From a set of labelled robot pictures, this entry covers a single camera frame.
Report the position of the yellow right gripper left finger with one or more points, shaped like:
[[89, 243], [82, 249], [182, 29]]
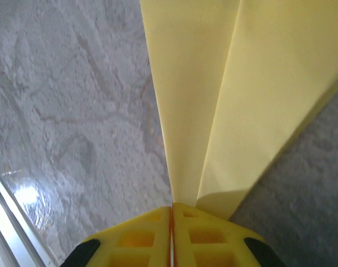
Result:
[[135, 242]]

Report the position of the pale yellow paper sheet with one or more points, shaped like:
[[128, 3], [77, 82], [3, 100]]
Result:
[[241, 97]]

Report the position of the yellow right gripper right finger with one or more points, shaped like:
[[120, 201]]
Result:
[[208, 239]]

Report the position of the aluminium frame rail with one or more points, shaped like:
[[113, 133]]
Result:
[[10, 222]]

